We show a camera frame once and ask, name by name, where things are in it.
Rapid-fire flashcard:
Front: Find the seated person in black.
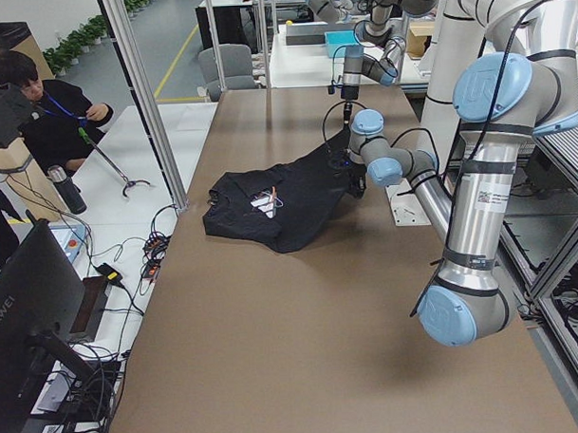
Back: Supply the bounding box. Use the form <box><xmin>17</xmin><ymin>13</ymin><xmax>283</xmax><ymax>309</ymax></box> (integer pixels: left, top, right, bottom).
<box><xmin>0</xmin><ymin>50</ymin><xmax>114</xmax><ymax>176</ymax></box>

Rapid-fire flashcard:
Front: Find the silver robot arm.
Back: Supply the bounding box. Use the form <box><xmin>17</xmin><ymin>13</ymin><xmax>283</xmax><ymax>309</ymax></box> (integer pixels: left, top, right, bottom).
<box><xmin>306</xmin><ymin>0</ymin><xmax>438</xmax><ymax>122</ymax></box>
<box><xmin>349</xmin><ymin>0</ymin><xmax>578</xmax><ymax>347</ymax></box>

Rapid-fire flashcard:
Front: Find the cardboard box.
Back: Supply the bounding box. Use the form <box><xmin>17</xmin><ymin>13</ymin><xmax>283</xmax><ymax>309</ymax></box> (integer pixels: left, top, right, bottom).
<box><xmin>406</xmin><ymin>20</ymin><xmax>435</xmax><ymax>59</ymax></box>

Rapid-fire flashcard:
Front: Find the blue plastic bin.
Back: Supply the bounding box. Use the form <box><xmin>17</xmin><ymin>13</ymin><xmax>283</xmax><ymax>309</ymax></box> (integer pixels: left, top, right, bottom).
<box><xmin>325</xmin><ymin>30</ymin><xmax>364</xmax><ymax>60</ymax></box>

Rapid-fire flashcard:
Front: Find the metal reacher grabber tool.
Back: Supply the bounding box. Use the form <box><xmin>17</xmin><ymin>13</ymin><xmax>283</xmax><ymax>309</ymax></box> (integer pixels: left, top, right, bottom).
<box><xmin>78</xmin><ymin>127</ymin><xmax>151</xmax><ymax>198</ymax></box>

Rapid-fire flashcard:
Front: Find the emergency stop pendant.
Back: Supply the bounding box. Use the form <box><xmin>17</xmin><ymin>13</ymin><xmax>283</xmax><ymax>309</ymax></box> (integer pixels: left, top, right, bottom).
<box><xmin>49</xmin><ymin>224</ymin><xmax>86</xmax><ymax>263</ymax></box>

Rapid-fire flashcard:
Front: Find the black power adapter brick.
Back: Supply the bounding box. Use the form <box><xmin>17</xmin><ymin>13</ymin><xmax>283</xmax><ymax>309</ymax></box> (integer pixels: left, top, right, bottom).
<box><xmin>95</xmin><ymin>263</ymin><xmax>122</xmax><ymax>285</ymax></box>

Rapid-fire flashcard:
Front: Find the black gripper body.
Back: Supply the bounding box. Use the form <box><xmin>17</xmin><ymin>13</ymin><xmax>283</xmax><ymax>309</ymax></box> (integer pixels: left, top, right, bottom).
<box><xmin>343</xmin><ymin>101</ymin><xmax>353</xmax><ymax>125</ymax></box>
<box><xmin>347</xmin><ymin>163</ymin><xmax>367</xmax><ymax>199</ymax></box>

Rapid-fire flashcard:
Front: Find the black graphic t-shirt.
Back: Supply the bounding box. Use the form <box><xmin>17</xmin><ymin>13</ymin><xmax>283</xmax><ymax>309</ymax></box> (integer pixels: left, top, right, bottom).
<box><xmin>203</xmin><ymin>130</ymin><xmax>354</xmax><ymax>254</ymax></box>

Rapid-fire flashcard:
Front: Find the black huawei monitor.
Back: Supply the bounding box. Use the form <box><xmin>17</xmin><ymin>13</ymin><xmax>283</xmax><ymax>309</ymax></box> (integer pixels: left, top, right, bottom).
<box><xmin>0</xmin><ymin>220</ymin><xmax>94</xmax><ymax>433</ymax></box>

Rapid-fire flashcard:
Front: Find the aluminium frame post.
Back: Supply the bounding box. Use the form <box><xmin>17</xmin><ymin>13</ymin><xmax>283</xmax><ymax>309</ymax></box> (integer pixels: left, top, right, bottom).
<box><xmin>96</xmin><ymin>0</ymin><xmax>189</xmax><ymax>213</ymax></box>

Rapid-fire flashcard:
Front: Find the black thermos bottle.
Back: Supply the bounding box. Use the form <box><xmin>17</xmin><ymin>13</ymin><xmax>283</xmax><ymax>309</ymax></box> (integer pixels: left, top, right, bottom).
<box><xmin>47</xmin><ymin>165</ymin><xmax>87</xmax><ymax>215</ymax></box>

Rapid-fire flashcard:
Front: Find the grey office chair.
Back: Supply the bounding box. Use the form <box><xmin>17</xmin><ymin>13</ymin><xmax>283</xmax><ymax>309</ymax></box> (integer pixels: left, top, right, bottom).
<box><xmin>198</xmin><ymin>44</ymin><xmax>257</xmax><ymax>103</ymax></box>

